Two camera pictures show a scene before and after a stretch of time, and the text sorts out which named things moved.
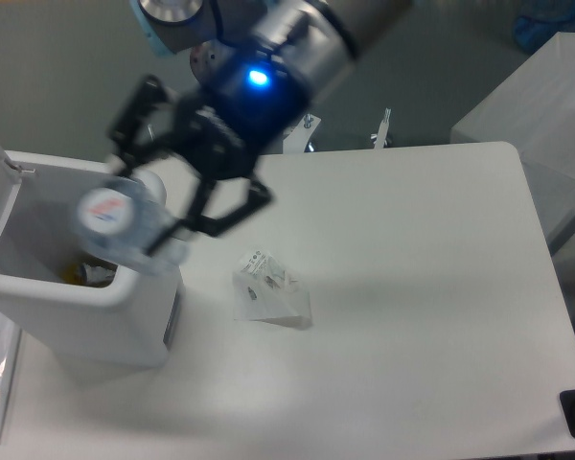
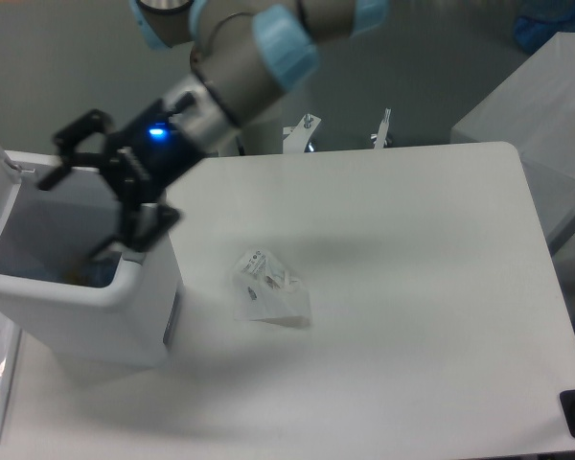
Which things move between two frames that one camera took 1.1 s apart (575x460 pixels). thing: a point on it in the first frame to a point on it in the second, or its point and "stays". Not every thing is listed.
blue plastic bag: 540,20 stays
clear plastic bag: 263,290 stays
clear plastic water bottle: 128,218 to 93,267
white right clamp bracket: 295,142 stays
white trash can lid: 0,188 stays
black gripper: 248,98 to 161,154
